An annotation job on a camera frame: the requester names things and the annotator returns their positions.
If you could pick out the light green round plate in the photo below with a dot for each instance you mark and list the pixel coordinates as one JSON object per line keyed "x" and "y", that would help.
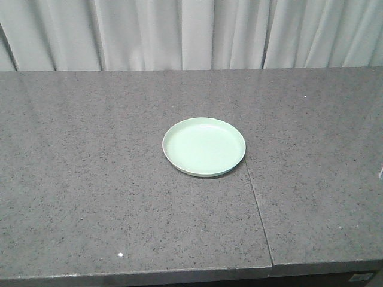
{"x": 203, "y": 147}

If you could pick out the white pleated curtain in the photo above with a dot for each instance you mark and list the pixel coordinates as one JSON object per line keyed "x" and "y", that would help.
{"x": 189, "y": 35}

